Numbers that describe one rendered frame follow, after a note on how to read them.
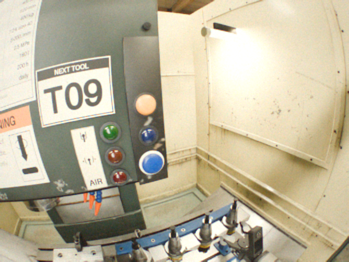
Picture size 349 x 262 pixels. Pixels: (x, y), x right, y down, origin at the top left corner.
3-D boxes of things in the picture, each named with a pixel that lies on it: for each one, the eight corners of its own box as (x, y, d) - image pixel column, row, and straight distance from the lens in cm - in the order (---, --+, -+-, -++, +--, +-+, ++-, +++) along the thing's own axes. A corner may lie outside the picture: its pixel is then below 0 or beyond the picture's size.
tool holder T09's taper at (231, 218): (232, 214, 65) (234, 201, 60) (239, 220, 63) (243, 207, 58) (222, 219, 62) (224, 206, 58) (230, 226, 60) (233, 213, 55)
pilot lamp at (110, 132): (120, 140, 21) (118, 122, 20) (103, 143, 21) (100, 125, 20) (120, 138, 21) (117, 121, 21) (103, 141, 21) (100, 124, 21)
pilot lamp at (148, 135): (158, 142, 22) (156, 126, 21) (142, 146, 22) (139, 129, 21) (156, 141, 23) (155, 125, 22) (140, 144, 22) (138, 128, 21)
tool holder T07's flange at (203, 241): (209, 228, 62) (209, 224, 60) (217, 239, 59) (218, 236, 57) (192, 234, 60) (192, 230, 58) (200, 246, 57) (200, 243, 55)
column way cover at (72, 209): (127, 215, 114) (108, 142, 87) (63, 225, 124) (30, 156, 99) (125, 210, 118) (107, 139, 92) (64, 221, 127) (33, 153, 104)
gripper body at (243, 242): (229, 251, 67) (248, 271, 64) (234, 239, 59) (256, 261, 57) (244, 241, 70) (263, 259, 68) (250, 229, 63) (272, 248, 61)
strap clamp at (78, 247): (89, 260, 99) (77, 244, 87) (83, 260, 100) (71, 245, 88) (87, 242, 106) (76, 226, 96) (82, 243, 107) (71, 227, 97)
